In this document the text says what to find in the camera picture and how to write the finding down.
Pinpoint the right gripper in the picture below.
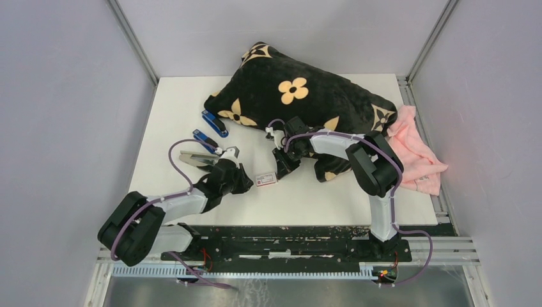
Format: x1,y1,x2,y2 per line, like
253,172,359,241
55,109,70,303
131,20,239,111
272,143,307,180

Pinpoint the red white staple box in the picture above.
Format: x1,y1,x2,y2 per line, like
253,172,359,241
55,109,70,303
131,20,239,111
255,172,278,187

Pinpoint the grey beige stapler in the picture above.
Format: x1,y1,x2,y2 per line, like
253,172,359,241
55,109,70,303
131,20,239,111
179,150,219,172

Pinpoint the blue stapler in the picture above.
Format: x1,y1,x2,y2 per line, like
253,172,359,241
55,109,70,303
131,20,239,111
201,109,229,138
192,129,219,154

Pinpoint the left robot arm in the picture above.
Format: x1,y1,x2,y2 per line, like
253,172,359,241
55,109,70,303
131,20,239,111
97,159,254,267

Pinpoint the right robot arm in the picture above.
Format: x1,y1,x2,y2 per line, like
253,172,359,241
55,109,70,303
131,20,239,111
265,117,403,261

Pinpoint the black pillow with beige flowers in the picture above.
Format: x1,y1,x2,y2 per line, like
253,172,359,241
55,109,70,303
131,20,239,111
203,41,398,183

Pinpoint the pink cloth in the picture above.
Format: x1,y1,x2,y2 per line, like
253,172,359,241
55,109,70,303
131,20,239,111
387,106,448,196

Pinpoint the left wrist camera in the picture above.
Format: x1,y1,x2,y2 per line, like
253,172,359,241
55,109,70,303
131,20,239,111
215,146,240,165

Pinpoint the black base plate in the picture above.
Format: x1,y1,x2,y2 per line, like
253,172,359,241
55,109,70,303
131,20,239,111
160,223,458,274

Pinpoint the white cable duct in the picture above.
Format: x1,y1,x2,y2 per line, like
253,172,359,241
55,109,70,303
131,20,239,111
112,263,378,281

